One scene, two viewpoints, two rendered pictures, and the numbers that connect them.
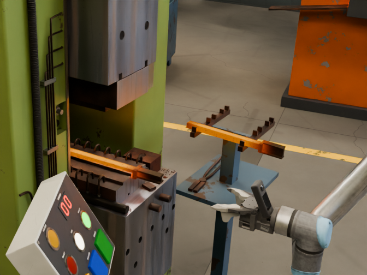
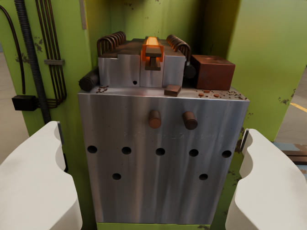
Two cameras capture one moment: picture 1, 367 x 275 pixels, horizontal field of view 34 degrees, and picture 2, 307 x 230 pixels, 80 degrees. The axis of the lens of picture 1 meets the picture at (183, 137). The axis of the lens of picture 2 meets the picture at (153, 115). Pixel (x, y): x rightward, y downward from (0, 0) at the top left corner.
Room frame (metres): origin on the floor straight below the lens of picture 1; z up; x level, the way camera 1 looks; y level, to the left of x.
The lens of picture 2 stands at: (1.64, -0.23, 1.06)
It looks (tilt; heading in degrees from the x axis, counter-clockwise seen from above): 27 degrees down; 63
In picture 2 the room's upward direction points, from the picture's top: 3 degrees clockwise
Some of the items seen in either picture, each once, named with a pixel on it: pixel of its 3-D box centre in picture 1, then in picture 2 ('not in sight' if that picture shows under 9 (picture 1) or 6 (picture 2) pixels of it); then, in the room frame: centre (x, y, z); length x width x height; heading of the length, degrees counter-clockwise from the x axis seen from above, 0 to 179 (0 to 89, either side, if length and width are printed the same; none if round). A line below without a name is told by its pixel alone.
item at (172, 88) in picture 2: (148, 186); (172, 90); (1.86, 0.11, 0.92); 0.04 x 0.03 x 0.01; 46
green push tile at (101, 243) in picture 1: (102, 246); not in sight; (1.36, 0.20, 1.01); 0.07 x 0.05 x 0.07; 0
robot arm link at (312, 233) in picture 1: (310, 229); not in sight; (1.56, -0.41, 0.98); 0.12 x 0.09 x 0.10; 65
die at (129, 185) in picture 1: (81, 168); (144, 54); (1.89, 0.36, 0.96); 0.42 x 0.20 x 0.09; 65
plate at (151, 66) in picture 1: (146, 68); not in sight; (2.14, 0.16, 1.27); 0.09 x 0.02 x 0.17; 155
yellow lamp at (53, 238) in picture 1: (52, 239); not in sight; (1.16, 0.29, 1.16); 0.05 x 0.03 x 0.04; 155
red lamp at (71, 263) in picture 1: (71, 265); not in sight; (1.16, 0.25, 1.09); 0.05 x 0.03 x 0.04; 155
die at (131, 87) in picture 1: (79, 74); not in sight; (1.89, 0.36, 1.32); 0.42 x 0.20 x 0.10; 65
